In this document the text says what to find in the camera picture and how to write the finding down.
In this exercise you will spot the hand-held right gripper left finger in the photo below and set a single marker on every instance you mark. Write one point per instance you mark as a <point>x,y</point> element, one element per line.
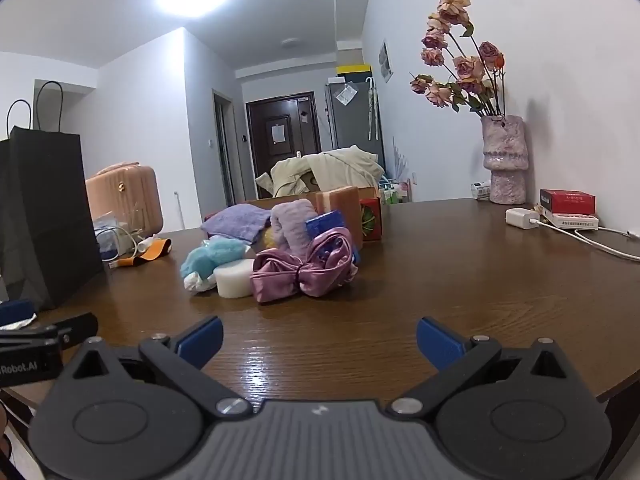
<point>201,341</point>

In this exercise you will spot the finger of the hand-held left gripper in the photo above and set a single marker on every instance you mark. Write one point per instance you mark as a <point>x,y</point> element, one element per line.
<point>15,311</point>
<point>80,327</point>

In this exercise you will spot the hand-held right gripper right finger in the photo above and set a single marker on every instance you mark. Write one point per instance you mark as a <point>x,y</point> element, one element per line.
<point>439,342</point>

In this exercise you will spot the white cup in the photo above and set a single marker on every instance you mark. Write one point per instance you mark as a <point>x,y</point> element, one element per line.
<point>234,280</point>

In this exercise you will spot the blue plush toy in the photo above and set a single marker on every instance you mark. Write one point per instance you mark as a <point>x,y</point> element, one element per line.
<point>215,255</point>

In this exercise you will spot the yellow white plush toy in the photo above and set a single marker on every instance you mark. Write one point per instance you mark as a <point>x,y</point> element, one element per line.
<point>266,240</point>

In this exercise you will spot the purple towel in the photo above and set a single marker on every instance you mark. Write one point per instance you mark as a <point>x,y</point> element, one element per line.
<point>235,222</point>

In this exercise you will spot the red cardboard box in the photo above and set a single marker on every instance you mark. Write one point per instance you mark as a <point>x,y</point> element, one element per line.
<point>371,220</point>

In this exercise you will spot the blue packet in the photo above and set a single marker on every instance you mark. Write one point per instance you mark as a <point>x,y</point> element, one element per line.
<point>325,222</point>

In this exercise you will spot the clear plastic bag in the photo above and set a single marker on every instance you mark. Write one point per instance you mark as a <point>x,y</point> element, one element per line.
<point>112,237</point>

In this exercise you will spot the small white bottle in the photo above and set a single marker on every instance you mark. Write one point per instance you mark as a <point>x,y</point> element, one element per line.
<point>145,245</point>

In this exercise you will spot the black paper bag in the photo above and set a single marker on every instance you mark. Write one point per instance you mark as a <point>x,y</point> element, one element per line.
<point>45,210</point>

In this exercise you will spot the pink suitcase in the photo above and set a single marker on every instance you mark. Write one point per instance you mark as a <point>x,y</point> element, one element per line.
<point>125,195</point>

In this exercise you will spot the white charger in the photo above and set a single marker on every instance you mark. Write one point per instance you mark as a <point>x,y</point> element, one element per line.
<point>520,216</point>

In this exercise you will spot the rack of bottles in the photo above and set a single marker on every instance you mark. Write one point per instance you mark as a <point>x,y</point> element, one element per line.
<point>395,192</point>

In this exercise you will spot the small white carton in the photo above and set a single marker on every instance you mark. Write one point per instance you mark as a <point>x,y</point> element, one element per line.
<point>480,190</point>

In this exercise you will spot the white flat box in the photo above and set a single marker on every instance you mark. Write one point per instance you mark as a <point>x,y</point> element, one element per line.
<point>572,221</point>

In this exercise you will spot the dark brown door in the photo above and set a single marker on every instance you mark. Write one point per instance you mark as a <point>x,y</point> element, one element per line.
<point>260,160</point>

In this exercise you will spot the red flat box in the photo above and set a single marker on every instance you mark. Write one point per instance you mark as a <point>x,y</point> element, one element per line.
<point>567,201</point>

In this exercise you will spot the pink ribbed vase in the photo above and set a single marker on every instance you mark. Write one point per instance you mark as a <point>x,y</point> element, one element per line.
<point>505,160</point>

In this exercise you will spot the beige coat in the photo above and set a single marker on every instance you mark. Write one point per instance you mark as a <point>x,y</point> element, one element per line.
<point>335,167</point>

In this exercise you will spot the paper notice on door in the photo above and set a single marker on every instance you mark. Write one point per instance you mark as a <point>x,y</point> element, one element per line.
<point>278,132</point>

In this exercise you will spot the grey cabinet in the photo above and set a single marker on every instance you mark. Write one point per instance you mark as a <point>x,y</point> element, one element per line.
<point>350,125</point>

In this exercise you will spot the white folded umbrella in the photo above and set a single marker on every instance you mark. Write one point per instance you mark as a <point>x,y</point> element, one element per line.
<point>372,110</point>

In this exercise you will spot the paper sheet on refrigerator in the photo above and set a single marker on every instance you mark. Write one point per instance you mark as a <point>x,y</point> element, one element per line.
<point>345,95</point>

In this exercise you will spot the pink dried flowers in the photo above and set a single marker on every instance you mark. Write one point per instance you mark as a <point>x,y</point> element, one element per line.
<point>467,67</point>

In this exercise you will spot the yellow box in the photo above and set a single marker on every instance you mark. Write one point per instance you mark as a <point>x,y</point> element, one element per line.
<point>354,70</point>

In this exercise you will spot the small round ceiling lamp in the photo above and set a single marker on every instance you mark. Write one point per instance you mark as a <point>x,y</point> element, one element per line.
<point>289,42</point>

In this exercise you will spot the grey door frame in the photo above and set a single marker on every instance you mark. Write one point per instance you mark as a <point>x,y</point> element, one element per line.
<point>224,150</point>

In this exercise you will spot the wall picture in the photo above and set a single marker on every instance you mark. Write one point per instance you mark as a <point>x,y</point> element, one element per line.
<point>385,60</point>

